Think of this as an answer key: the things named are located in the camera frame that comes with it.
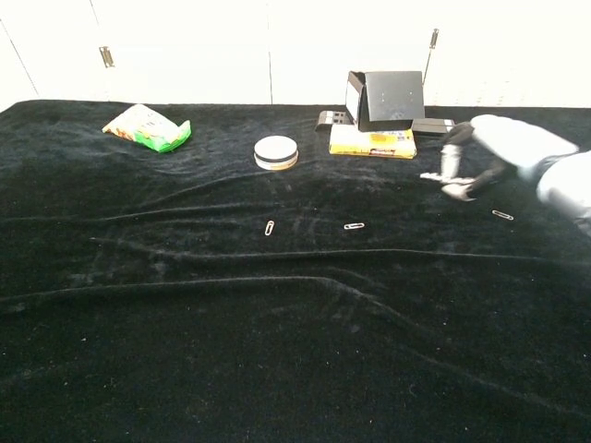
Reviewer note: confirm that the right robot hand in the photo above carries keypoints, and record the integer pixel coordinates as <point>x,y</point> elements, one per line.
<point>512,140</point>

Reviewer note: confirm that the small metal paper clip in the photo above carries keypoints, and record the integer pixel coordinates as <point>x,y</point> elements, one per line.
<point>269,228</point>
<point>502,215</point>
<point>353,226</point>

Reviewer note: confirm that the flat black strip case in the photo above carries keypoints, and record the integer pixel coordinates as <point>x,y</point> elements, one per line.
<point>431,122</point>
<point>429,131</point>

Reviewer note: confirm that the metal screen hinge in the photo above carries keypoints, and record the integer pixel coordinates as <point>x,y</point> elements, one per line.
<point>434,39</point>
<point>106,56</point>

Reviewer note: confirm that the flat yellow box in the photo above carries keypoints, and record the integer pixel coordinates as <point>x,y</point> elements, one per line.
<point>369,145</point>

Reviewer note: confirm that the round white tin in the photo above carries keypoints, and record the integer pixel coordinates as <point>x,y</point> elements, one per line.
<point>275,150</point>

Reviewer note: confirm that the black velvet tablecloth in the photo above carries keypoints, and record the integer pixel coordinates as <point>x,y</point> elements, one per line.
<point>295,332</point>

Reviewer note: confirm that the folding screen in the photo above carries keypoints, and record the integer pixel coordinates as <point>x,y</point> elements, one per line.
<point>194,46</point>

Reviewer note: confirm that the green orange snack bag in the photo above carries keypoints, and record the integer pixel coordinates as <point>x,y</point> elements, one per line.
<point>148,129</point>

